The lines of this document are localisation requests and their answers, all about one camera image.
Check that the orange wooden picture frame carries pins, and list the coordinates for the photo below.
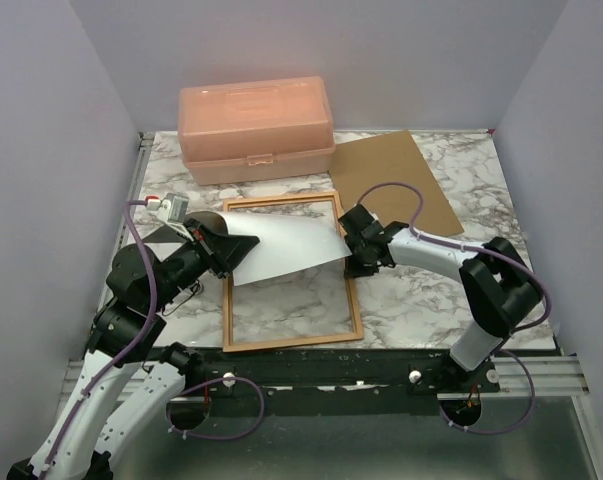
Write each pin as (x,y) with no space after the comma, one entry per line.
(357,332)

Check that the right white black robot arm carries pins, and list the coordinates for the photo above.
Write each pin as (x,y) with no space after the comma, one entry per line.
(500,289)

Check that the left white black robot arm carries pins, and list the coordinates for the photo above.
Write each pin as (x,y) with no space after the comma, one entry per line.
(94,427)

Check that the silver combination wrench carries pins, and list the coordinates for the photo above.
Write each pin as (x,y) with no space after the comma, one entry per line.
(196,288)

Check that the translucent orange plastic toolbox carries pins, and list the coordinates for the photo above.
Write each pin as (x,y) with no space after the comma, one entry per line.
(253,131)

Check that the landscape photo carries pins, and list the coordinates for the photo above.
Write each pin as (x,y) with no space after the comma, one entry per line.
(287,243)

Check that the brown fibreboard backing board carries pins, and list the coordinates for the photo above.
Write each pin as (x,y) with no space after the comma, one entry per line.
(360,164)

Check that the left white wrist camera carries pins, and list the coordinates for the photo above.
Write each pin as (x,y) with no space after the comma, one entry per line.
(170,210)

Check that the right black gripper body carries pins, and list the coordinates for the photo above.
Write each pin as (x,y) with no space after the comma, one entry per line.
(357,261)

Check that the aluminium extrusion rail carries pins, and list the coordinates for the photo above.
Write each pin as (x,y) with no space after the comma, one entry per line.
(552,377)

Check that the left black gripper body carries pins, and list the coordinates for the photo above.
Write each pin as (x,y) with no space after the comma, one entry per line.
(198,254)

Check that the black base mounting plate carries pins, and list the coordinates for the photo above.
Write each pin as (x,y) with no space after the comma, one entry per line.
(310,382)

